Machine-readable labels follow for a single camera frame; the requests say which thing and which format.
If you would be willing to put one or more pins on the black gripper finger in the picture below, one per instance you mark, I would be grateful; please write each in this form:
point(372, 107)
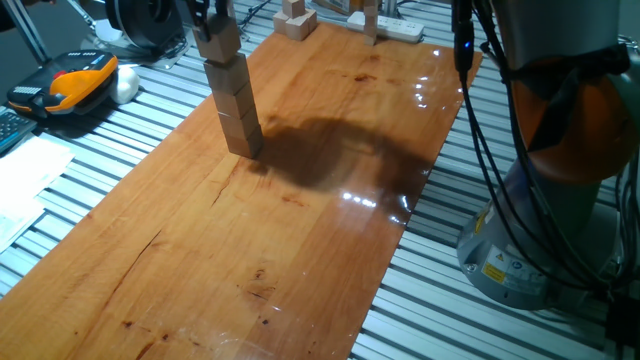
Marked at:
point(225, 7)
point(200, 20)

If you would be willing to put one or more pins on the black keyboard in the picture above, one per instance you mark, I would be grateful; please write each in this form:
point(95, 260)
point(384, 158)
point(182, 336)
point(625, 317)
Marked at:
point(12, 127)

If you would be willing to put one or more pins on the silver metal rod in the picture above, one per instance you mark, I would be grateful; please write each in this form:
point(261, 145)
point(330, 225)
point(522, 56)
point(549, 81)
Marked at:
point(82, 15)

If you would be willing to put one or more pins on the black round device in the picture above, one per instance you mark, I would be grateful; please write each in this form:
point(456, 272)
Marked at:
point(145, 22)

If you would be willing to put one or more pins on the light wooden cube block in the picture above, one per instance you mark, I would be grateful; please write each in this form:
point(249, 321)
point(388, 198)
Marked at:
point(246, 146)
point(240, 125)
point(227, 75)
point(235, 102)
point(225, 42)

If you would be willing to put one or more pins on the dark sleeved person forearm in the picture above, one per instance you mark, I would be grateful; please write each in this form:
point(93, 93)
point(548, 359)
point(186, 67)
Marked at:
point(6, 17)

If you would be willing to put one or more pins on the small wooden block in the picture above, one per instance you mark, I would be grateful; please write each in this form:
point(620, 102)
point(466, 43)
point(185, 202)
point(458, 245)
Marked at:
point(293, 7)

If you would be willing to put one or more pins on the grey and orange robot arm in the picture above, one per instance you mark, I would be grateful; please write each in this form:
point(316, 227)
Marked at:
point(565, 50)

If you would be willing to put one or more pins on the grey aluminium frame strut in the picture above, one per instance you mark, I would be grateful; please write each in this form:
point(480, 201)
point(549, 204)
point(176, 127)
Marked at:
point(25, 30)

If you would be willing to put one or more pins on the cardboard box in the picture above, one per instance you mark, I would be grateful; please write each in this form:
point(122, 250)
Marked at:
point(340, 5)

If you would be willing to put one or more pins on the white power strip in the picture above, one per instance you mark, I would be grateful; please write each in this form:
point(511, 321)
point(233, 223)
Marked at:
point(385, 27)

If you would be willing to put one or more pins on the orange and black teach pendant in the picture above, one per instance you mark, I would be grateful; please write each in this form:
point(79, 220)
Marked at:
point(70, 80)

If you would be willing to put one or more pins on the wide wooden block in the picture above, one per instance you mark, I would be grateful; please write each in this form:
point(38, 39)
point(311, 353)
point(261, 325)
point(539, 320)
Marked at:
point(298, 27)

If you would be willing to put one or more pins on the varnished wooden board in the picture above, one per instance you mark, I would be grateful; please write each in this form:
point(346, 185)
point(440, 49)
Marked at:
point(200, 275)

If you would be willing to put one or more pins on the white rounded object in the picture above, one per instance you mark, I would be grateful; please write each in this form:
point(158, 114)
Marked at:
point(125, 85)

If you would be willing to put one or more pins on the white paper sheets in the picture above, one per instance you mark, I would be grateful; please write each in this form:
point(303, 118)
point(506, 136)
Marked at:
point(25, 185)

